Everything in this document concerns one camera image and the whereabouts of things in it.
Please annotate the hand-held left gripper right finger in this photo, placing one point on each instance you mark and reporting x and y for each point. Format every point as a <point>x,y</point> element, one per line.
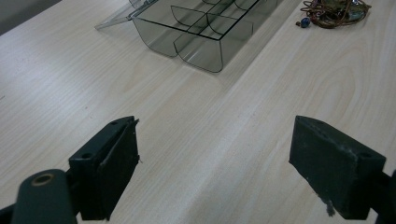
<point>330,165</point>

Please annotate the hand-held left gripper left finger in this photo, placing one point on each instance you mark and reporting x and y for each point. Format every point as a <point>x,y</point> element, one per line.
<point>102,168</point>

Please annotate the clear plastic compartment box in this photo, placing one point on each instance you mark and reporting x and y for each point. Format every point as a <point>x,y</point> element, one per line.
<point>193,29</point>

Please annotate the blue bead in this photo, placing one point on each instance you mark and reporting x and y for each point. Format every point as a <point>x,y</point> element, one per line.
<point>304,22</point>

